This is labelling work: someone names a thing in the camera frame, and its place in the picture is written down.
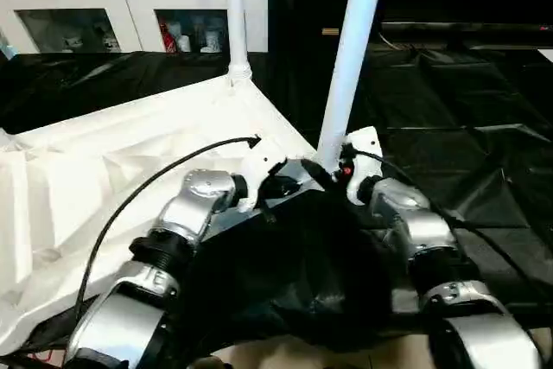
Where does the white plastic table top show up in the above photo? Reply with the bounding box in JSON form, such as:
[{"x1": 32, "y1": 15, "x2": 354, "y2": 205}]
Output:
[{"x1": 0, "y1": 70, "x2": 319, "y2": 344}]

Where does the black plastic mat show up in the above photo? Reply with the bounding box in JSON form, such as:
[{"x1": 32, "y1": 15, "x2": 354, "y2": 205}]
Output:
[{"x1": 0, "y1": 47, "x2": 553, "y2": 353}]

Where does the red white bottle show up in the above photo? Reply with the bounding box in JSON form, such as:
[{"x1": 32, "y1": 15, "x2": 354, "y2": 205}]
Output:
[{"x1": 159, "y1": 18, "x2": 179, "y2": 54}]

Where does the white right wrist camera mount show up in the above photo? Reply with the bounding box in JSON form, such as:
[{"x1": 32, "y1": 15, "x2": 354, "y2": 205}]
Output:
[{"x1": 340, "y1": 125, "x2": 385, "y2": 207}]

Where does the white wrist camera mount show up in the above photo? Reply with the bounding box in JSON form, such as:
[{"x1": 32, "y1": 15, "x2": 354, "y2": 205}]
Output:
[
  {"x1": 340, "y1": 125, "x2": 385, "y2": 207},
  {"x1": 238, "y1": 137, "x2": 289, "y2": 214}
]

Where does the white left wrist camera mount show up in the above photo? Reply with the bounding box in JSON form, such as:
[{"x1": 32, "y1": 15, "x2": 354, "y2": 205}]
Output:
[{"x1": 238, "y1": 137, "x2": 289, "y2": 214}]

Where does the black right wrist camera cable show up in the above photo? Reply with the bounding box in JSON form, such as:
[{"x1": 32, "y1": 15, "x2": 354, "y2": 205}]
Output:
[{"x1": 345, "y1": 149, "x2": 553, "y2": 301}]

